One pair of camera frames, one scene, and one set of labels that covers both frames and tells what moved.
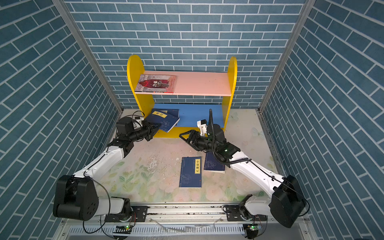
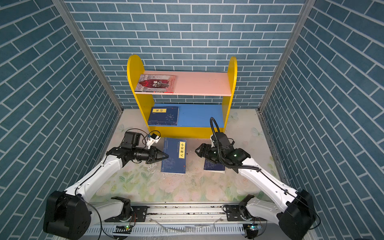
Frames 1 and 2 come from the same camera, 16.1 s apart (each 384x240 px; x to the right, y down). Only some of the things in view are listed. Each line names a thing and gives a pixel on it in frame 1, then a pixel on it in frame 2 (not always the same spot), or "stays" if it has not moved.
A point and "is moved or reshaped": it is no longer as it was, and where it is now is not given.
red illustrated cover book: [156, 83] stays
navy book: [190, 175] to [176, 149]
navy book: [212, 164] stays
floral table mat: [150, 172] stays
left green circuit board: [126, 229] stays
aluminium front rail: [171, 214] stays
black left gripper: [151, 130] to [152, 156]
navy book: [167, 122] is moved or reshaped
